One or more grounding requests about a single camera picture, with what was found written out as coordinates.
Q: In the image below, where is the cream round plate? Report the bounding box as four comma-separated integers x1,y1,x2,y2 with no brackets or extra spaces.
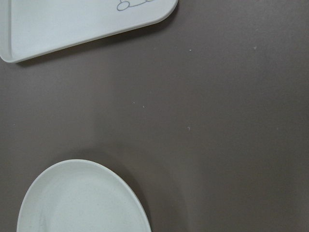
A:
16,159,151,232

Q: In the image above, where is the cream rectangular tray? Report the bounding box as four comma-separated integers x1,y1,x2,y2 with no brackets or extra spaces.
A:
0,0,177,63

